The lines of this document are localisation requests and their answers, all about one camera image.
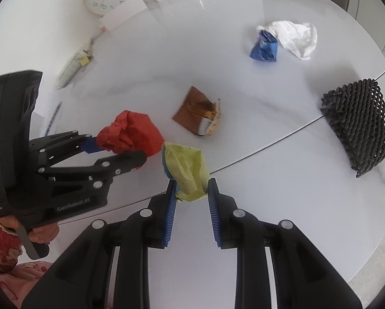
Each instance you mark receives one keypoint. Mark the crumpled white paper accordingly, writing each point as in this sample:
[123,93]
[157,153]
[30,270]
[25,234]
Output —
[297,38]

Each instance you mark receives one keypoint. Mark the crumpled blue wrapper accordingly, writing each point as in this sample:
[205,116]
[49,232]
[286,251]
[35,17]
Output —
[264,47]

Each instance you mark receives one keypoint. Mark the small yellow note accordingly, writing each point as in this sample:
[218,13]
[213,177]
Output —
[87,59]

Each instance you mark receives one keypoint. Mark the red paper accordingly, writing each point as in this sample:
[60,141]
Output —
[128,135]

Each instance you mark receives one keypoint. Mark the person's left forearm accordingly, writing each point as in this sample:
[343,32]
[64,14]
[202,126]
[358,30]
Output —
[1,247]

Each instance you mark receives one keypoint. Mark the brown snack wrapper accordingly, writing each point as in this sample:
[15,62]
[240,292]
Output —
[195,109]

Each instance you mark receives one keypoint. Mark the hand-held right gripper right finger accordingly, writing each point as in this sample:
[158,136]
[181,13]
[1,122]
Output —
[215,212]

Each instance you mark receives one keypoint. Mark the white plastic ruler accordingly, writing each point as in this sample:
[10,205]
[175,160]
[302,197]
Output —
[69,72]

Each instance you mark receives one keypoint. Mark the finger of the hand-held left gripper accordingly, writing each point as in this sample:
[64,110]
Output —
[128,161]
[91,144]

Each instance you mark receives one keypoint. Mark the yellow wrapper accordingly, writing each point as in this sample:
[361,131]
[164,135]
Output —
[186,169]

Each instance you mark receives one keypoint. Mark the person's left hand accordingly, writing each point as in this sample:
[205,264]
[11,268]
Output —
[44,233]

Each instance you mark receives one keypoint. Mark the black foam net sleeve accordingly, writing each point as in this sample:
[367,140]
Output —
[361,125]

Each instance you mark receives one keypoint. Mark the person's pink patterned clothing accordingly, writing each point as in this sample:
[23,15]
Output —
[25,276]

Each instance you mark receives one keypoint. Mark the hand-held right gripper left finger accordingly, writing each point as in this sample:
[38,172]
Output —
[170,212]

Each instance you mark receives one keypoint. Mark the white card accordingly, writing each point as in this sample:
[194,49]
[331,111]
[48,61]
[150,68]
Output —
[121,16]

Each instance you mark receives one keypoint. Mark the dark pen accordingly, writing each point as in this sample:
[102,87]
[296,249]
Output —
[53,119]

